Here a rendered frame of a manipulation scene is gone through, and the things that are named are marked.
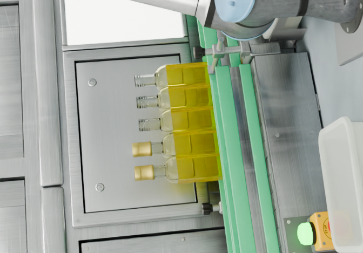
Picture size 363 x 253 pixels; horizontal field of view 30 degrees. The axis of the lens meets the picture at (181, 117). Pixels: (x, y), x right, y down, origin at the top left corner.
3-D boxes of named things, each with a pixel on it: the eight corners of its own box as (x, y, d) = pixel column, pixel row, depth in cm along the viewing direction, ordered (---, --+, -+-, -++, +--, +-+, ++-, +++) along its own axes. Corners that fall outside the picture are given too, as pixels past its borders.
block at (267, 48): (270, 56, 162) (242, 59, 161) (279, 39, 153) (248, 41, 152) (273, 70, 160) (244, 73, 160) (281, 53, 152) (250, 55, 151)
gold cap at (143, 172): (153, 177, 158) (134, 178, 158) (152, 162, 157) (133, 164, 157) (154, 182, 155) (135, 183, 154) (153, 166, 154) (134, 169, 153)
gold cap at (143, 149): (150, 138, 158) (131, 139, 157) (152, 151, 156) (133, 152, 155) (150, 145, 161) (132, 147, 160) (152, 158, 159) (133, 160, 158)
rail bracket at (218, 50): (241, 62, 163) (189, 66, 161) (252, 30, 147) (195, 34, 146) (242, 74, 162) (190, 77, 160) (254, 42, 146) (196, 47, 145)
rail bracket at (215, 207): (253, 200, 167) (199, 205, 165) (257, 194, 160) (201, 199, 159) (255, 216, 165) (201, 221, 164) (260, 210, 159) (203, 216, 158)
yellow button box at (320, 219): (341, 216, 140) (306, 219, 139) (351, 207, 133) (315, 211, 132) (347, 250, 137) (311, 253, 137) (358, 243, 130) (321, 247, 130)
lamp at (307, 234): (308, 224, 137) (294, 225, 137) (314, 219, 133) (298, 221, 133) (312, 246, 136) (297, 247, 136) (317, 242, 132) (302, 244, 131)
